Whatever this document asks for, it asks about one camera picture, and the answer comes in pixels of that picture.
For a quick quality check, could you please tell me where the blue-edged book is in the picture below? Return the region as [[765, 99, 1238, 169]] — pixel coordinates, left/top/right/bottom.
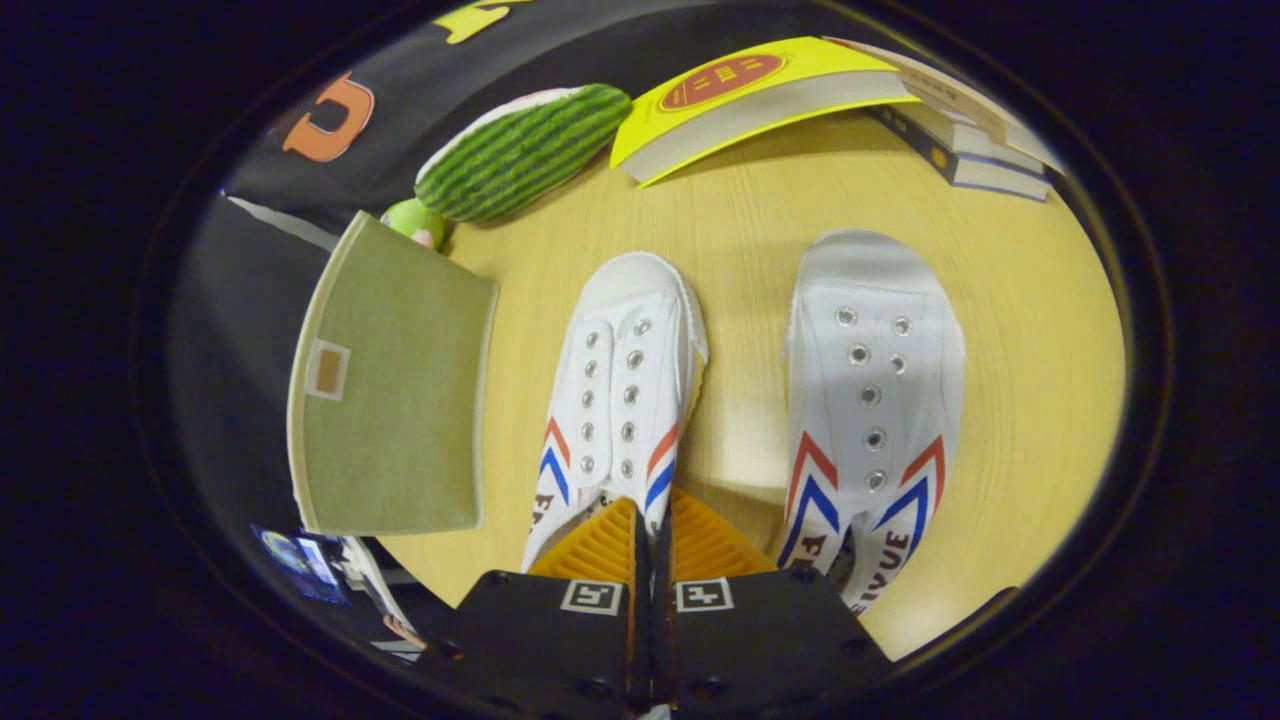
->
[[868, 103, 1053, 203]]

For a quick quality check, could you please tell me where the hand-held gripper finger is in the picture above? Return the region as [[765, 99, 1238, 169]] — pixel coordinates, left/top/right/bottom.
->
[[415, 497, 656, 720], [655, 487, 894, 720]]

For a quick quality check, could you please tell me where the pink and green plush toy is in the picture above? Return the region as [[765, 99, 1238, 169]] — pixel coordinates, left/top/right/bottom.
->
[[380, 198, 447, 251]]

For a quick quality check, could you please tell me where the watermelon slice plush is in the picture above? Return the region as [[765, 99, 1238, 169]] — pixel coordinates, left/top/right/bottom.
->
[[414, 84, 634, 224]]

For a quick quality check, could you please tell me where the grey book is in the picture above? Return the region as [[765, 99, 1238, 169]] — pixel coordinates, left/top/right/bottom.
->
[[905, 98, 1046, 177]]

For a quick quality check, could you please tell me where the yellow book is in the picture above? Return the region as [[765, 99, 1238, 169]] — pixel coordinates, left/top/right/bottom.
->
[[610, 37, 916, 189]]

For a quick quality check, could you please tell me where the beige fabric storage box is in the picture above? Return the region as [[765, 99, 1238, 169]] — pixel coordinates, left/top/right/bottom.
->
[[287, 210, 500, 538]]

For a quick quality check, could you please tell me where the beige book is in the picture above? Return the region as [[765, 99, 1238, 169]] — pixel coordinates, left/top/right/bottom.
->
[[825, 36, 1066, 176]]

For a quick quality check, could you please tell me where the white canvas shoe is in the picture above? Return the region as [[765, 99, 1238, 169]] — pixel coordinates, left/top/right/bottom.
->
[[770, 229, 967, 614], [520, 251, 710, 573]]

